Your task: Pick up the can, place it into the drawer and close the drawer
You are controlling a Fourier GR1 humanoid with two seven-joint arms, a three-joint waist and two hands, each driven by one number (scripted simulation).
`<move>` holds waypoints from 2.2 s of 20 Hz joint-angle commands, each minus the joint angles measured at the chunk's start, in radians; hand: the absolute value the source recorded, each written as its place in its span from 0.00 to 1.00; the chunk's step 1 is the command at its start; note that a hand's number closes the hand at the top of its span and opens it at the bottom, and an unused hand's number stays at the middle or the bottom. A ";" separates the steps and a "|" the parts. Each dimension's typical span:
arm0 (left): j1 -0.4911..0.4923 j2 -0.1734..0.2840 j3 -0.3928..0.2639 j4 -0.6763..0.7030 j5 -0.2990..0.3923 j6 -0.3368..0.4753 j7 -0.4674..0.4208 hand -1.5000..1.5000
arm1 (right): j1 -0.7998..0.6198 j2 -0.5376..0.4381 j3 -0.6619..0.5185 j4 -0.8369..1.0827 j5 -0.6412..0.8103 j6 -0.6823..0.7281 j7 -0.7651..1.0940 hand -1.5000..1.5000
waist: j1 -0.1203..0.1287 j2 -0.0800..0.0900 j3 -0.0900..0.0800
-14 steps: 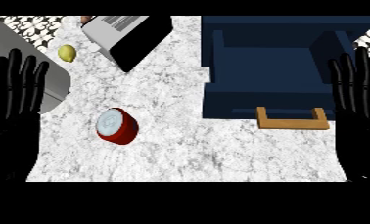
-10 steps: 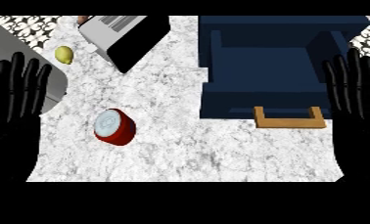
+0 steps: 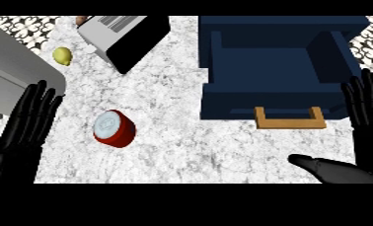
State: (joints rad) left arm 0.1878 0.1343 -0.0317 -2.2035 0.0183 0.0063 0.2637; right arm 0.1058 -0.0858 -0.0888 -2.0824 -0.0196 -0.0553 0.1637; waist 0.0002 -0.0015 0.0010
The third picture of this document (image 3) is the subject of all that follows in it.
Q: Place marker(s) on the navy blue drawer front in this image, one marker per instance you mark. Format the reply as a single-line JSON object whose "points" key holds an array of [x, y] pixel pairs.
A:
{"points": [[234, 101]]}

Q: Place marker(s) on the brown round object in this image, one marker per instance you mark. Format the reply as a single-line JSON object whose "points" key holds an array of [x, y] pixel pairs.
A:
{"points": [[82, 20]]}

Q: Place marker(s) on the yellow-green lemon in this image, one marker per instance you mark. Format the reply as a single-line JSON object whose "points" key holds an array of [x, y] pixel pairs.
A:
{"points": [[63, 56]]}

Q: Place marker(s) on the red can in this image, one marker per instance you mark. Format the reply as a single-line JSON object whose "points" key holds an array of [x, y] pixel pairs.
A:
{"points": [[114, 129]]}

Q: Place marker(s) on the grey appliance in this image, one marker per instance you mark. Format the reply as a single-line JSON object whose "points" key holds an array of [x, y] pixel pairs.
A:
{"points": [[24, 68]]}

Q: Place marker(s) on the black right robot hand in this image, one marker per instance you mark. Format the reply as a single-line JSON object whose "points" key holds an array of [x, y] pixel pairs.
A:
{"points": [[362, 118]]}

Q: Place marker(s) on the silver and black toaster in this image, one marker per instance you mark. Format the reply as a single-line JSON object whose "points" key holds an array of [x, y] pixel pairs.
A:
{"points": [[128, 37]]}

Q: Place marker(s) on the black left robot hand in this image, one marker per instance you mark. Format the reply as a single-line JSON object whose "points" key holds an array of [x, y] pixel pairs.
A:
{"points": [[24, 131]]}

